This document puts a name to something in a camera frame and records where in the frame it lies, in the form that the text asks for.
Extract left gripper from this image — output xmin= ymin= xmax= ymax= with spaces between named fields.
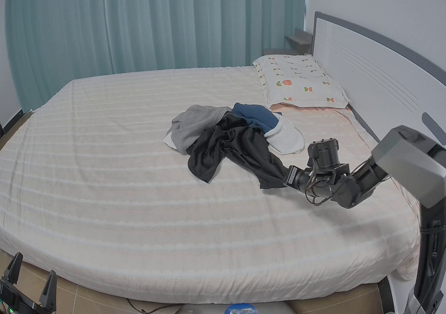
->
xmin=0 ymin=252 xmax=58 ymax=314

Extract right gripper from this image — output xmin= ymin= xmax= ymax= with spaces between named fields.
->
xmin=283 ymin=165 xmax=314 ymax=191

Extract white printed pillow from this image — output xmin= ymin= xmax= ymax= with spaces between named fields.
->
xmin=252 ymin=54 xmax=352 ymax=110

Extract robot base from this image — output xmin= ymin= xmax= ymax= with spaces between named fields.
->
xmin=181 ymin=302 xmax=297 ymax=314

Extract blue-green curtain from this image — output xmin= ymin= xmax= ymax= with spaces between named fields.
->
xmin=5 ymin=0 xmax=112 ymax=113
xmin=105 ymin=0 xmax=308 ymax=74

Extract bed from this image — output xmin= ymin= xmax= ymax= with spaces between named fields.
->
xmin=0 ymin=11 xmax=446 ymax=305

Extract black cable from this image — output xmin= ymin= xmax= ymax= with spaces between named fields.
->
xmin=126 ymin=299 xmax=182 ymax=314

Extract black T-shirt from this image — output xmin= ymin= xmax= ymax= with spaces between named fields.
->
xmin=187 ymin=113 xmax=291 ymax=190

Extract grey bedside table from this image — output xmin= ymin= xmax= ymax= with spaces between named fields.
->
xmin=263 ymin=28 xmax=313 ymax=57

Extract pile of clothes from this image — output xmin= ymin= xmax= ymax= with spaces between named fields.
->
xmin=164 ymin=103 xmax=304 ymax=156

